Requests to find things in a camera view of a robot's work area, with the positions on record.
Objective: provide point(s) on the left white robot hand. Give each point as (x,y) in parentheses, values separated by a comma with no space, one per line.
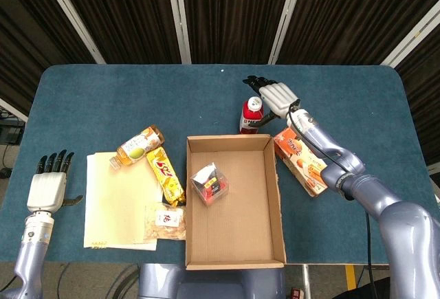
(46,192)

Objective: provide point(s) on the clear bag of crumbly snack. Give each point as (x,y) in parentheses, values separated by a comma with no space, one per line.
(165,225)

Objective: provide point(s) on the blue-grey robot torso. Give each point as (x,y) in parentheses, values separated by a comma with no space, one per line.
(206,285)

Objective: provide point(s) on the cream loose-leaf paper pad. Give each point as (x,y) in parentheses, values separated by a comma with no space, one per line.
(117,202)

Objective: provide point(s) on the orange egg roll biscuit box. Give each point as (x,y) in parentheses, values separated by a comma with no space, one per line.
(295,154)

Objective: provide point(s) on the dark equipment box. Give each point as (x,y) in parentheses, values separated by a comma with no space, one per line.
(10,134)

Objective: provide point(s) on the white partition post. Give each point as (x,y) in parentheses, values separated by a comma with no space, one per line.
(287,17)
(178,17)
(412,34)
(72,17)
(13,110)

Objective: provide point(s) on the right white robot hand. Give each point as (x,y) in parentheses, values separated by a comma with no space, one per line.
(278,98)

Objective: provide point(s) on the gold foil snack packet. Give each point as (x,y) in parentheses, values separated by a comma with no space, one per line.
(166,175)

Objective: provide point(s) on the open brown cardboard box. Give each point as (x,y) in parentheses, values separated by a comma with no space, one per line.
(240,227)

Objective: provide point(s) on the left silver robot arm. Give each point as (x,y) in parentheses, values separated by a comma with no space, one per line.
(31,254)

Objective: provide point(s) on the dark pleated curtain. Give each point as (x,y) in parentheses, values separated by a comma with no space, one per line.
(233,13)

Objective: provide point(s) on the metal table leg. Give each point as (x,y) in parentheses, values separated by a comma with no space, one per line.
(306,282)

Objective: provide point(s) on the red NFC juice bottle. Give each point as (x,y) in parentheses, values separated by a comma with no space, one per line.
(247,120)

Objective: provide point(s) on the clear box of coffee capsules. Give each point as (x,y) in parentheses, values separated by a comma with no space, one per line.
(211,185)

